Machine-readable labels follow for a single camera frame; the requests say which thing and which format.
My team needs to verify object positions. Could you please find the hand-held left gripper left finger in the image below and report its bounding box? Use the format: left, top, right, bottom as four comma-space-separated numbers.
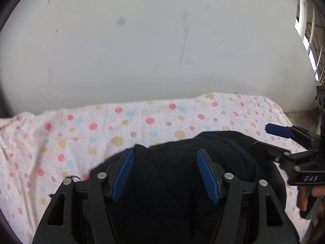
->
32, 148, 134, 244

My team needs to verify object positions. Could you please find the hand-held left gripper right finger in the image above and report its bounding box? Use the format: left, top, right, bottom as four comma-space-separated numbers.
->
196, 149, 300, 244

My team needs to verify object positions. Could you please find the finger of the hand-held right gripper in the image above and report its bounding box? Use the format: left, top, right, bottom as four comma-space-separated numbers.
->
252, 141, 293, 163
265, 123, 321, 149

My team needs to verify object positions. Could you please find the black puffer jacket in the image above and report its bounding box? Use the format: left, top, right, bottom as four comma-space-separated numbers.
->
90, 130, 288, 244

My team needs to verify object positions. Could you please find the person's right hand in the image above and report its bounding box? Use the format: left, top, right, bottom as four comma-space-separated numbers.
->
297, 185, 325, 212

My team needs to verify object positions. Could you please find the polka-dot bed sheet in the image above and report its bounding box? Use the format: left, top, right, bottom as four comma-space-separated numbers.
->
0, 92, 315, 244

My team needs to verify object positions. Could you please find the window with metal bars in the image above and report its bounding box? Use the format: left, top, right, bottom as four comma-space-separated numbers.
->
294, 0, 325, 87

